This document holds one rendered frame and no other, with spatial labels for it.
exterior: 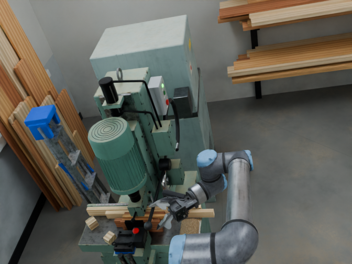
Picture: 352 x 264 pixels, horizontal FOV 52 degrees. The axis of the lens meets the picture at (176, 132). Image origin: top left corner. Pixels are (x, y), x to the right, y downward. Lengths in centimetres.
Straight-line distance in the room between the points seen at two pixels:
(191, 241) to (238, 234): 13
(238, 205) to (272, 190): 186
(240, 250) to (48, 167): 232
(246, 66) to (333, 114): 100
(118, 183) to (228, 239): 67
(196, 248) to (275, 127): 269
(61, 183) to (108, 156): 180
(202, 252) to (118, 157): 60
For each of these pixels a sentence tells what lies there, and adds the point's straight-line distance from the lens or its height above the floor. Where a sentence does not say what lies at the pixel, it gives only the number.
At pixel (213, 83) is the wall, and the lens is 400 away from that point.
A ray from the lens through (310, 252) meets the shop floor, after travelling 275.
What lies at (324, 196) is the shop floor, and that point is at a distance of 306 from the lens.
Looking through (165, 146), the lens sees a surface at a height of 121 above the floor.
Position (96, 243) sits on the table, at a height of 90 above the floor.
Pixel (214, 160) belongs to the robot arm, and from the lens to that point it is 156.
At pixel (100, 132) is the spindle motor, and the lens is 151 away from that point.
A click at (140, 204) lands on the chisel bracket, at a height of 103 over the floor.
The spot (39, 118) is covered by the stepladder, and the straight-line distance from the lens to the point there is 243.
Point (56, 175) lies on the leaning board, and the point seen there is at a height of 39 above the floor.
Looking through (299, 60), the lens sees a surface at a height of 62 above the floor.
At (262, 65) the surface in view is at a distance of 342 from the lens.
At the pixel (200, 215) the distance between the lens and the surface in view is 179.
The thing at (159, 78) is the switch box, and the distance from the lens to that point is 172.
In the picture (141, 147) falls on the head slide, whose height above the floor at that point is 128.
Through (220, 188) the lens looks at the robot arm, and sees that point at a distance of 166.
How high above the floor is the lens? 231
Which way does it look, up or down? 37 degrees down
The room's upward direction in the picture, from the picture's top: 15 degrees counter-clockwise
